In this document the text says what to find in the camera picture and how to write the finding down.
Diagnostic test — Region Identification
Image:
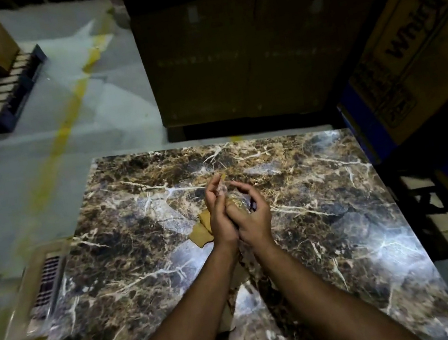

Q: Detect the person's left hand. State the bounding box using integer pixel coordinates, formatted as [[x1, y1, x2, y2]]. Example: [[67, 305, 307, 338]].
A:
[[201, 170, 246, 261]]

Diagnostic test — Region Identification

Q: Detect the person's left forearm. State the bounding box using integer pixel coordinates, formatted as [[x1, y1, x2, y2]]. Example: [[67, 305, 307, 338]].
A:
[[93, 244, 255, 340]]

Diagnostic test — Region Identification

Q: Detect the marble pattern table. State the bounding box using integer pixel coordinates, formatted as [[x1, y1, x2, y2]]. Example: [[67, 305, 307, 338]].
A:
[[0, 101, 448, 340]]

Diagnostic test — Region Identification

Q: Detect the grey wrapped pallet load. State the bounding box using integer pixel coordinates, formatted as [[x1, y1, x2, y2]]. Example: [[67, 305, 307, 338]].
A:
[[106, 0, 133, 32]]

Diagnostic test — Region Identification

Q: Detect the blue pallet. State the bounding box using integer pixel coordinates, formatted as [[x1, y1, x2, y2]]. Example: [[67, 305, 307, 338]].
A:
[[0, 43, 59, 135]]

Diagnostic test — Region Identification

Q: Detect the clear plastic film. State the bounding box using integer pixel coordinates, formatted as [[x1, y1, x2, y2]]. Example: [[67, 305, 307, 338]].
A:
[[37, 282, 89, 340]]

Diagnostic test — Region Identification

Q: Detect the person's right forearm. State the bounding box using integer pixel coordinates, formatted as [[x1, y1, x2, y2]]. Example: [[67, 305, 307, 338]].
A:
[[253, 219, 424, 340]]

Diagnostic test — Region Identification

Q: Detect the checked cloth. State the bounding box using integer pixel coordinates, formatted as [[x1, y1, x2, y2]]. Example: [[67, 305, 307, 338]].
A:
[[23, 254, 70, 311]]

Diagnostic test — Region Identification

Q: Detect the person's right hand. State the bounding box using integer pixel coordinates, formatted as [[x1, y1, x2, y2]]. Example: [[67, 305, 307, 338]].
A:
[[220, 174, 280, 257]]

